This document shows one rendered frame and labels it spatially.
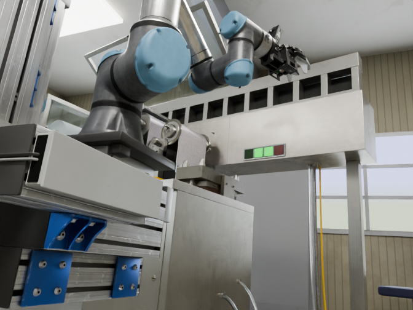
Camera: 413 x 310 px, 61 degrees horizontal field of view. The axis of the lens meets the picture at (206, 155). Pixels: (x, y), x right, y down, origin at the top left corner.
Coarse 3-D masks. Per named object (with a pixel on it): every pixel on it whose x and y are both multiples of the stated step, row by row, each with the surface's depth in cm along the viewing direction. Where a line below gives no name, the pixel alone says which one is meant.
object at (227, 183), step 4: (224, 176) 177; (224, 180) 176; (228, 180) 179; (232, 180) 182; (224, 184) 176; (228, 184) 178; (232, 184) 182; (224, 188) 175; (228, 188) 178; (232, 188) 181; (224, 192) 175; (228, 192) 178; (232, 192) 181; (228, 196) 177; (232, 196) 180
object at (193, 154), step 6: (180, 138) 186; (180, 144) 185; (186, 144) 189; (180, 150) 185; (186, 150) 189; (192, 150) 193; (198, 150) 197; (180, 156) 184; (186, 156) 188; (192, 156) 192; (198, 156) 197; (204, 156) 201; (180, 162) 183; (192, 162) 192; (198, 162) 196
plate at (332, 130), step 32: (352, 96) 170; (192, 128) 227; (224, 128) 211; (256, 128) 198; (288, 128) 186; (320, 128) 175; (352, 128) 166; (224, 160) 205; (256, 160) 192; (288, 160) 185; (320, 160) 181; (352, 160) 177
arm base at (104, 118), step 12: (96, 108) 78; (108, 108) 77; (120, 108) 77; (132, 108) 79; (96, 120) 75; (108, 120) 75; (120, 120) 76; (132, 120) 78; (84, 132) 75; (96, 132) 73; (132, 132) 77
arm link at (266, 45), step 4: (264, 32) 100; (264, 36) 99; (268, 36) 100; (264, 40) 99; (268, 40) 100; (264, 44) 100; (268, 44) 100; (260, 48) 100; (264, 48) 100; (268, 48) 101; (256, 52) 101; (260, 52) 101; (264, 52) 101; (256, 56) 103; (260, 56) 103
